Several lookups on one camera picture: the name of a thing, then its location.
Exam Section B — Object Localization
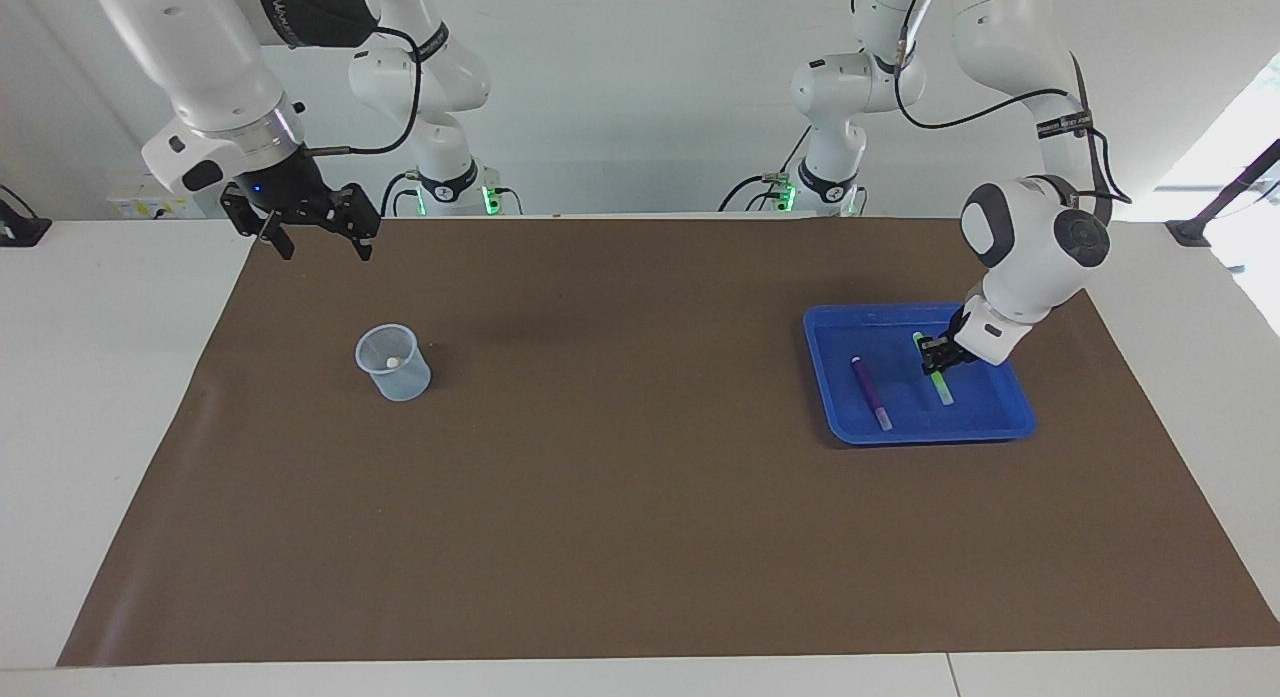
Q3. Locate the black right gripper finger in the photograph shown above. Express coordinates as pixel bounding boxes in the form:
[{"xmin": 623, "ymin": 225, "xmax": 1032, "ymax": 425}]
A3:
[
  {"xmin": 222, "ymin": 187, "xmax": 296, "ymax": 261},
  {"xmin": 330, "ymin": 184, "xmax": 381, "ymax": 261}
]

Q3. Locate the black angled stand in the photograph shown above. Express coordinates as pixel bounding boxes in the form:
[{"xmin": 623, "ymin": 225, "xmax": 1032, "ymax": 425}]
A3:
[{"xmin": 1165, "ymin": 137, "xmax": 1280, "ymax": 248}]

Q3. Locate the black right base cable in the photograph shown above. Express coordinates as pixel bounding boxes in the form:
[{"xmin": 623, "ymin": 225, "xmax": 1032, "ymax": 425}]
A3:
[{"xmin": 380, "ymin": 170, "xmax": 421, "ymax": 218}]

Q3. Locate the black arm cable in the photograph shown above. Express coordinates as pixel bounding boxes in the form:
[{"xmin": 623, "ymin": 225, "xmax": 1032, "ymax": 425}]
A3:
[
  {"xmin": 300, "ymin": 25, "xmax": 421, "ymax": 156},
  {"xmin": 893, "ymin": 0, "xmax": 1133, "ymax": 206}
]

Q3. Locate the brown table mat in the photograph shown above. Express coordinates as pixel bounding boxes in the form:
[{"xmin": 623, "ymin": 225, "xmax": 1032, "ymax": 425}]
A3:
[{"xmin": 57, "ymin": 215, "xmax": 1280, "ymax": 668}]

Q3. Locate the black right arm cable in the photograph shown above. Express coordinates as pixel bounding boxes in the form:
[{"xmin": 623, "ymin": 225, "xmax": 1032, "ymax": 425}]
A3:
[{"xmin": 300, "ymin": 25, "xmax": 421, "ymax": 156}]

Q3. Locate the small black table clamp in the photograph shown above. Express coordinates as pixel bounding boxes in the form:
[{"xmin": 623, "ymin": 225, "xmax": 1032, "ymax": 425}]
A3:
[{"xmin": 0, "ymin": 184, "xmax": 53, "ymax": 248}]

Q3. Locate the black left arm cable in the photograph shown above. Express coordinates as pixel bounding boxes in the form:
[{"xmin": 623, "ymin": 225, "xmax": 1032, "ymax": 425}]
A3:
[{"xmin": 893, "ymin": 0, "xmax": 1133, "ymax": 206}]

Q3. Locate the purple highlighter pen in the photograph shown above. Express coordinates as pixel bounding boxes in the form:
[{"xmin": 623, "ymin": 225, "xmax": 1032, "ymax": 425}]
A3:
[{"xmin": 851, "ymin": 356, "xmax": 893, "ymax": 432}]

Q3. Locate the translucent plastic cup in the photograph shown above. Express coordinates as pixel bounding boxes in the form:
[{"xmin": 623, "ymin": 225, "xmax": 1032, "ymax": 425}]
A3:
[{"xmin": 355, "ymin": 324, "xmax": 433, "ymax": 402}]

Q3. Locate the green highlighter pen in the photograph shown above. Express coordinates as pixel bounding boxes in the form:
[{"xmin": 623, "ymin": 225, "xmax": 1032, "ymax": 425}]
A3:
[{"xmin": 912, "ymin": 332, "xmax": 954, "ymax": 406}]

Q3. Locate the white wall socket box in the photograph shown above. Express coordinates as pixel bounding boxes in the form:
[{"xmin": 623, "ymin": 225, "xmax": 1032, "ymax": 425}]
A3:
[{"xmin": 108, "ymin": 172, "xmax": 201, "ymax": 220}]

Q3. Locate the blue plastic tray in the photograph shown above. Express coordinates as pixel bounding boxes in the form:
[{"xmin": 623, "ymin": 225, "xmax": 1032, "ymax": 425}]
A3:
[{"xmin": 803, "ymin": 302, "xmax": 1037, "ymax": 446}]

